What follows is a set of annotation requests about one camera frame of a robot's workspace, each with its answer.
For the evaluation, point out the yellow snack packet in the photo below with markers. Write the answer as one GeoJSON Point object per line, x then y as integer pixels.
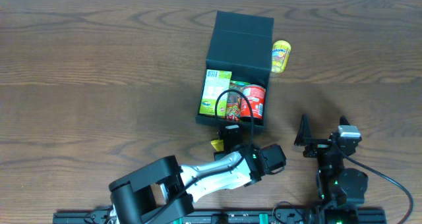
{"type": "Point", "coordinates": [218, 145]}

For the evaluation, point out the yellow candy jar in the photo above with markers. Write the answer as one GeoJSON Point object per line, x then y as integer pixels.
{"type": "Point", "coordinates": [280, 55]}

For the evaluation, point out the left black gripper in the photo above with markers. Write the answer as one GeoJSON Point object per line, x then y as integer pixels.
{"type": "Point", "coordinates": [225, 145]}

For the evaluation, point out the black aluminium mounting rail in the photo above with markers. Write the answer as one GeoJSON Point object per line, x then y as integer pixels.
{"type": "Point", "coordinates": [281, 215]}

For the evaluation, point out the Haribo gummy candy bag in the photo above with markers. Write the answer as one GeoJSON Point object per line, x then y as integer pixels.
{"type": "Point", "coordinates": [234, 101]}

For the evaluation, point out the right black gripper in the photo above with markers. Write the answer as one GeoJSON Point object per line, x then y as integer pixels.
{"type": "Point", "coordinates": [320, 145]}

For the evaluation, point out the red potato chips can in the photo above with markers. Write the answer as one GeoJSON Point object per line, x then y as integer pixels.
{"type": "Point", "coordinates": [255, 95]}

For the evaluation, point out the black gift box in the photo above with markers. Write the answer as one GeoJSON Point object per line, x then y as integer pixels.
{"type": "Point", "coordinates": [242, 44]}

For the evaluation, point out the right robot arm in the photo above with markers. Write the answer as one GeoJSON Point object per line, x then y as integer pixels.
{"type": "Point", "coordinates": [341, 189]}

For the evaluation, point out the green yellow carton box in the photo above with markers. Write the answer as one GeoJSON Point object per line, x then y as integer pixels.
{"type": "Point", "coordinates": [216, 82]}

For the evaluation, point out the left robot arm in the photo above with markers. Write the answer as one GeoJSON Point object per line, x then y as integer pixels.
{"type": "Point", "coordinates": [164, 191]}

